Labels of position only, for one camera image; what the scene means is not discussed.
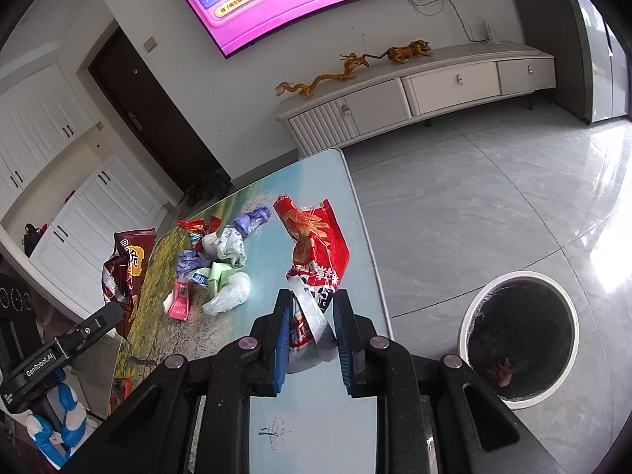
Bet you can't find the brown chip bag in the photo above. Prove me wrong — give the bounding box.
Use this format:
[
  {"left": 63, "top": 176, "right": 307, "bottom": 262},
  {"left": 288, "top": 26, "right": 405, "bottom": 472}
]
[{"left": 101, "top": 228, "right": 158, "bottom": 339}]

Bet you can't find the white hallway cupboard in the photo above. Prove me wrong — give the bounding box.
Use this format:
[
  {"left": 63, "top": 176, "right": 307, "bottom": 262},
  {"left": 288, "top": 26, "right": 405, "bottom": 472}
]
[{"left": 0, "top": 54, "right": 179, "bottom": 324}]

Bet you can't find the golden dragon figurine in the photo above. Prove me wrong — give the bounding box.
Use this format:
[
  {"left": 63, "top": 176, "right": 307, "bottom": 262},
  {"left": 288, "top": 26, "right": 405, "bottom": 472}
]
[{"left": 275, "top": 52, "right": 381, "bottom": 102}]

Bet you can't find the white tissue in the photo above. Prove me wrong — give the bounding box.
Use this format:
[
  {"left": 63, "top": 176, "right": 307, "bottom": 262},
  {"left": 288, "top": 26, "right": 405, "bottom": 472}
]
[{"left": 202, "top": 274, "right": 252, "bottom": 317}]

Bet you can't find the pink red sachet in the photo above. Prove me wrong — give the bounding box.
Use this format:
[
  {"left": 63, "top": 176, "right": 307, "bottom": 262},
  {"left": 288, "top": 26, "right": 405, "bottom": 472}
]
[{"left": 165, "top": 279, "right": 191, "bottom": 321}]

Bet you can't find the flat red wrapper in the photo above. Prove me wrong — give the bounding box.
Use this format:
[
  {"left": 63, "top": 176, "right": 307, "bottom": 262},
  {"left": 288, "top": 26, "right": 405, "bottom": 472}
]
[{"left": 109, "top": 376, "right": 133, "bottom": 410}]

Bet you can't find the dark shoe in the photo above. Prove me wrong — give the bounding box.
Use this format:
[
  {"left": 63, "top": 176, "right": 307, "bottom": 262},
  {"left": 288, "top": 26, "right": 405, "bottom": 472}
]
[
  {"left": 200, "top": 170, "right": 233, "bottom": 198},
  {"left": 184, "top": 180, "right": 213, "bottom": 208}
]

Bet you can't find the purple crumpled wrapper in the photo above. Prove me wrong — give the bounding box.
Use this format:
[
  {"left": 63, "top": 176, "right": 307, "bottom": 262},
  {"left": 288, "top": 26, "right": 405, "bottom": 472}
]
[
  {"left": 232, "top": 207, "right": 272, "bottom": 235},
  {"left": 177, "top": 249, "right": 211, "bottom": 282}
]

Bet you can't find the small red foil wrapper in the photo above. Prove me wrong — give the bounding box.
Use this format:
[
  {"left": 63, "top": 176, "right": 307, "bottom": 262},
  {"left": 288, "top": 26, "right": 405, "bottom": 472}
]
[{"left": 177, "top": 216, "right": 223, "bottom": 248}]

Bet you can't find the pale green paper wrapper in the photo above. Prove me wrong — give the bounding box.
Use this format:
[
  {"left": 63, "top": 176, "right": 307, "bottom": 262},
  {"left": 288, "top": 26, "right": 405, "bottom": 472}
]
[{"left": 192, "top": 261, "right": 243, "bottom": 297}]

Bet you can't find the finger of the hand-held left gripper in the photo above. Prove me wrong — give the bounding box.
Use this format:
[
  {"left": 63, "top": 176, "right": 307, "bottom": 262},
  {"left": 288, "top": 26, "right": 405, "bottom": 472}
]
[{"left": 74, "top": 300, "right": 124, "bottom": 344}]

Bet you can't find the white printed crumpled wrapper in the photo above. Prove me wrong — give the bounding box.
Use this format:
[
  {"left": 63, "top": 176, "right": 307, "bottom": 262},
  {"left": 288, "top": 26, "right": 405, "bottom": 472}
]
[{"left": 201, "top": 224, "right": 250, "bottom": 267}]

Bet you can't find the golden tiger figurine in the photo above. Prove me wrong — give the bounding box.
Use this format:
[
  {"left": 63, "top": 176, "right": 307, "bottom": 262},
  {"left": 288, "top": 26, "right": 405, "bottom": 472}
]
[{"left": 385, "top": 41, "right": 433, "bottom": 65}]

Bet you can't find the black bag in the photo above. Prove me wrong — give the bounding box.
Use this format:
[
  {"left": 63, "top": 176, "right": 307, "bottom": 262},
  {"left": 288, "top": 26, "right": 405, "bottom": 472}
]
[{"left": 21, "top": 224, "right": 47, "bottom": 258}]

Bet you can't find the grey tall cabinet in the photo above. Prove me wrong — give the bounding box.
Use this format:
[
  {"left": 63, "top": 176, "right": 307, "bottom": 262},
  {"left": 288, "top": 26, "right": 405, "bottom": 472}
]
[{"left": 498, "top": 0, "right": 632, "bottom": 124}]

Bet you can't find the large red snack bag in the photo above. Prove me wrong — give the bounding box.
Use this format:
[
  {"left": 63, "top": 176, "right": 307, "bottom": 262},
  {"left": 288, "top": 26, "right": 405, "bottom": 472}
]
[{"left": 273, "top": 195, "right": 351, "bottom": 375}]

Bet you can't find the white round bin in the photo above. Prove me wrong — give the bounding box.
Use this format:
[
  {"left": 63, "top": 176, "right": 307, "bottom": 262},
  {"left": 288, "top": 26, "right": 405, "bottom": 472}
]
[{"left": 457, "top": 271, "right": 579, "bottom": 410}]

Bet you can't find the black television cable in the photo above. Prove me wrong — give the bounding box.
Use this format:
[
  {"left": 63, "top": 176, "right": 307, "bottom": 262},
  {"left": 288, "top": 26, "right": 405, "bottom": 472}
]
[{"left": 401, "top": 0, "right": 489, "bottom": 43}]

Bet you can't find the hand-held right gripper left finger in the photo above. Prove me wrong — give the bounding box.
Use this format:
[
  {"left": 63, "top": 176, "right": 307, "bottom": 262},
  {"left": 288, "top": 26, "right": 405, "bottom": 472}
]
[{"left": 62, "top": 289, "right": 293, "bottom": 474}]

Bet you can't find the dark brown door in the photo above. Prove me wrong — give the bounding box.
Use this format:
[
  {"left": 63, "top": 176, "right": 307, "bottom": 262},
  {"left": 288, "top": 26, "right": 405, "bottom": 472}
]
[{"left": 88, "top": 27, "right": 233, "bottom": 193}]

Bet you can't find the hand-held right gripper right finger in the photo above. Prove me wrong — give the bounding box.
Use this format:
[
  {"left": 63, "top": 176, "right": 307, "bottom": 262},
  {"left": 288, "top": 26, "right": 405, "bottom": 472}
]
[{"left": 332, "top": 289, "right": 549, "bottom": 474}]

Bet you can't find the dark appliance with dials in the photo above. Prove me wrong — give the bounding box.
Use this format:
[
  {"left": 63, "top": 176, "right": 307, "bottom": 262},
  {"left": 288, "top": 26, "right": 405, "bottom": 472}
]
[{"left": 0, "top": 257, "right": 50, "bottom": 381}]

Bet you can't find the white television cabinet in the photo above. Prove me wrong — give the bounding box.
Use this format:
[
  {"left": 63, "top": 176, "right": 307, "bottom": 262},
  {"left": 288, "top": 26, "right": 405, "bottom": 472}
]
[{"left": 275, "top": 42, "right": 558, "bottom": 158}]

